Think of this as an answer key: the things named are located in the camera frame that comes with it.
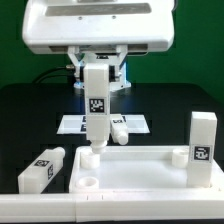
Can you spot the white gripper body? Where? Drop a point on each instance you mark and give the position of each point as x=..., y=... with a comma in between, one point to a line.
x=53, y=26

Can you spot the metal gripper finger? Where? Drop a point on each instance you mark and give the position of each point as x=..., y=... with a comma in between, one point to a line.
x=76, y=55
x=116, y=62

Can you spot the white desk top tray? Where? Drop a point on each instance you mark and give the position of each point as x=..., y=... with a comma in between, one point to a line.
x=137, y=168

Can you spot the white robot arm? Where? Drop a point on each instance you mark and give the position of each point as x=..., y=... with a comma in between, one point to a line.
x=98, y=35

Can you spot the white marker sheet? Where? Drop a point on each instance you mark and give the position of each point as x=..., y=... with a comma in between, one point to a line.
x=76, y=124

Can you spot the white front fence bar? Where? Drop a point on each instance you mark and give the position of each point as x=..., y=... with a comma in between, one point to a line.
x=19, y=208

